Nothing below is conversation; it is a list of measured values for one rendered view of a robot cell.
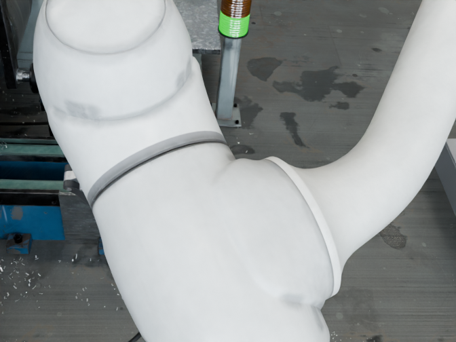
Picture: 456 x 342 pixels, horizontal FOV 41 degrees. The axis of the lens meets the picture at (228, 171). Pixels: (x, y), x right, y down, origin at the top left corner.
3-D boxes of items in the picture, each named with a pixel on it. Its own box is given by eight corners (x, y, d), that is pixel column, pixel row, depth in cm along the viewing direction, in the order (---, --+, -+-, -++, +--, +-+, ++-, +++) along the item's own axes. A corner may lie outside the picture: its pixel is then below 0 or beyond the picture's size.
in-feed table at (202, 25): (117, 86, 144) (115, 44, 136) (124, 25, 163) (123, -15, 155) (216, 90, 147) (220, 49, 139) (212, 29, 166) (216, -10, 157)
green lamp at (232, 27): (219, 37, 122) (221, 17, 118) (218, 22, 126) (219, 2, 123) (248, 39, 122) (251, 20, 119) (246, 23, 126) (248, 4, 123)
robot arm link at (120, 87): (32, 91, 49) (94, 235, 45) (-18, -40, 34) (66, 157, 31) (156, 48, 51) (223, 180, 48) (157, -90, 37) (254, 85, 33)
